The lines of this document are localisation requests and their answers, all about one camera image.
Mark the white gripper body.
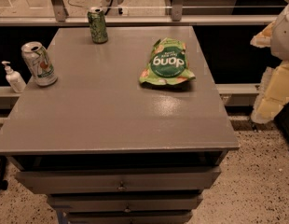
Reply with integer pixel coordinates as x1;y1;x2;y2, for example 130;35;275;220
270;4;289;61

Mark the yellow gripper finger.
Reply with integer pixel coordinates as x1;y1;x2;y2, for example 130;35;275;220
251;61;289;124
250;21;275;48

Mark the white 7up soda can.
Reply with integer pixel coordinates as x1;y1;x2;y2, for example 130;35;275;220
21;41;58;87

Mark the green soda can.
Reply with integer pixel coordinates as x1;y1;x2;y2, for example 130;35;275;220
87;7;108;44

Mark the green chip bag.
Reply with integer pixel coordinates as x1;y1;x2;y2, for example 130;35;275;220
139;37;196;86

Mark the top grey drawer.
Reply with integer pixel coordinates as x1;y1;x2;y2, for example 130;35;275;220
16;166;221;194

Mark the grey drawer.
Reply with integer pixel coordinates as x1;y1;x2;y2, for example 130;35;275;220
48;193;202;213
67;211;192;224
16;166;221;194

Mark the middle grey drawer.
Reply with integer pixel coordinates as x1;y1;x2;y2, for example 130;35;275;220
48;193;202;213

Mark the grey drawer cabinet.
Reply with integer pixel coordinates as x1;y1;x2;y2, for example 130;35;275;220
0;26;241;224

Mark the bottom grey drawer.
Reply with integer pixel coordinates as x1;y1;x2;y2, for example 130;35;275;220
67;211;192;224

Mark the white pump sanitizer bottle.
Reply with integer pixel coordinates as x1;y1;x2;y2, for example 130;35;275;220
2;61;26;93

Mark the black cart wheel leg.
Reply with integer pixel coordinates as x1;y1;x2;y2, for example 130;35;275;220
0;156;8;190

